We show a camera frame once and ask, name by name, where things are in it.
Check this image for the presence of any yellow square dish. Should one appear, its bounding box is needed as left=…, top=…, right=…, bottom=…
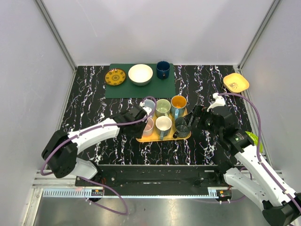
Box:
left=223, top=73, right=250, bottom=94

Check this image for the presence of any light green mug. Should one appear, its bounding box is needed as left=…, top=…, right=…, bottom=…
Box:
left=155, top=99, right=171, bottom=118

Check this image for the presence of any yellow serving tray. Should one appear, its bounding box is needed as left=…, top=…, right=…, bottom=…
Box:
left=136, top=115, right=191, bottom=143

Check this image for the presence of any aluminium frame rail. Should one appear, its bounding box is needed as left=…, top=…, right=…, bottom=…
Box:
left=32, top=170, right=76, bottom=188

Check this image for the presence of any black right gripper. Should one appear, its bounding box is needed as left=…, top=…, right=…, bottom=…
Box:
left=183, top=104, right=222, bottom=137

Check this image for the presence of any grey mug white inside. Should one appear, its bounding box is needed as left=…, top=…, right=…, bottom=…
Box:
left=155, top=116, right=172, bottom=140

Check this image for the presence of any dark green placemat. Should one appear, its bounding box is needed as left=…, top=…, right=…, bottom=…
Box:
left=105, top=64, right=176, bottom=99

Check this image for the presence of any lime green plate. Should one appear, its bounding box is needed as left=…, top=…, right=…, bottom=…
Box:
left=246, top=131, right=263, bottom=153

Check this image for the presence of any yellow patterned plate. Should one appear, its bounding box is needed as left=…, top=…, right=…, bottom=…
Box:
left=104, top=68, right=127, bottom=86

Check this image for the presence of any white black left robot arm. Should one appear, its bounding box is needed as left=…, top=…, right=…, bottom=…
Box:
left=41, top=105, right=151, bottom=186

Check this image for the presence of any dark teal mug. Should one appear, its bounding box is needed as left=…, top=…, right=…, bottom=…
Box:
left=173, top=117, right=191, bottom=138

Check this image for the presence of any pink mug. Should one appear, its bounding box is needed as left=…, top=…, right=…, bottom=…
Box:
left=143, top=117, right=154, bottom=137

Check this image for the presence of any white bowl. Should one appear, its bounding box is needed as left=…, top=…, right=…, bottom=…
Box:
left=128, top=64, right=153, bottom=86

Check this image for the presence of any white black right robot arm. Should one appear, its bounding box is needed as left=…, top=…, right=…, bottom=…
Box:
left=184, top=105, right=301, bottom=226

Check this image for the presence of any orange and blue mug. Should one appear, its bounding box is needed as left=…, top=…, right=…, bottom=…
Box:
left=170, top=95, right=187, bottom=120

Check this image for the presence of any navy blue mug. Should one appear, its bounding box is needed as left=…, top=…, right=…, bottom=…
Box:
left=156, top=61, right=170, bottom=80

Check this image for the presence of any light blue mug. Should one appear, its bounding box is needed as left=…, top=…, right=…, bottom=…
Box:
left=140, top=99, right=155, bottom=118

